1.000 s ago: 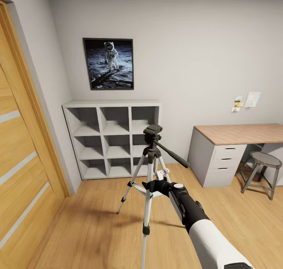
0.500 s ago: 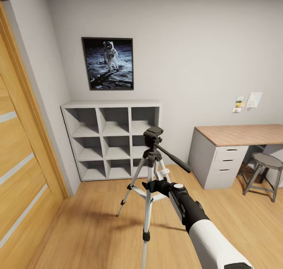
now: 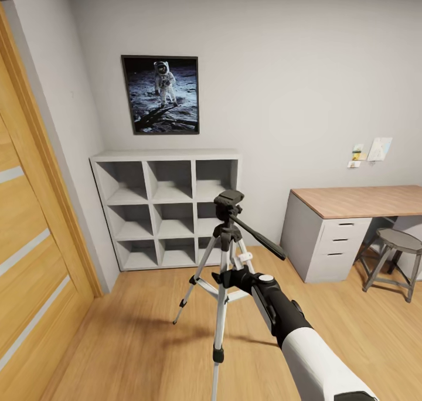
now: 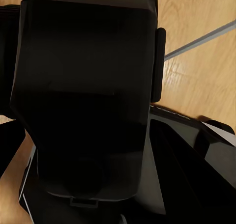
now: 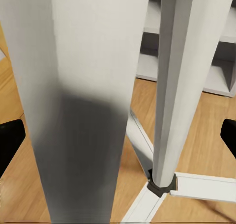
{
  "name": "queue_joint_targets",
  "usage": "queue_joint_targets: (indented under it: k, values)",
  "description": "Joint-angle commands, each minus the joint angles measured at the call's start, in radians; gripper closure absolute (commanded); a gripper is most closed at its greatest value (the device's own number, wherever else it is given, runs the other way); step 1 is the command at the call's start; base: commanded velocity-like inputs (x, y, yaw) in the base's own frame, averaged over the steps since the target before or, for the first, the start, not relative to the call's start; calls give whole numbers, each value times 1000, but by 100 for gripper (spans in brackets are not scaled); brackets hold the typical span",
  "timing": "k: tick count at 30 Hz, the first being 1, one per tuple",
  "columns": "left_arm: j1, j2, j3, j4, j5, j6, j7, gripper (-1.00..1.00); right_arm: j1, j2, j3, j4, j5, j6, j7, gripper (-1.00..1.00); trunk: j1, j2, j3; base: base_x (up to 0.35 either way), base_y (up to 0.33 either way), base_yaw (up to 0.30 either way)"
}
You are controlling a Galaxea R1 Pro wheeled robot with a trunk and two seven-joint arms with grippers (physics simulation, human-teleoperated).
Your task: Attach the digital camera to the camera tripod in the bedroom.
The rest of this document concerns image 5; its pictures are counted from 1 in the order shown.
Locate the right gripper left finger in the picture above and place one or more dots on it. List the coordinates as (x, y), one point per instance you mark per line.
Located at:
(12, 134)

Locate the bookcase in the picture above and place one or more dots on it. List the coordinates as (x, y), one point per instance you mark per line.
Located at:
(221, 78)

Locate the door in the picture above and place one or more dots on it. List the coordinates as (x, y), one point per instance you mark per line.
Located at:
(10, 102)

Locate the camera tripod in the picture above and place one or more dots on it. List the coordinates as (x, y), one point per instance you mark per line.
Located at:
(75, 63)

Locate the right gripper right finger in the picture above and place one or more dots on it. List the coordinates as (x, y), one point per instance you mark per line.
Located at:
(228, 134)

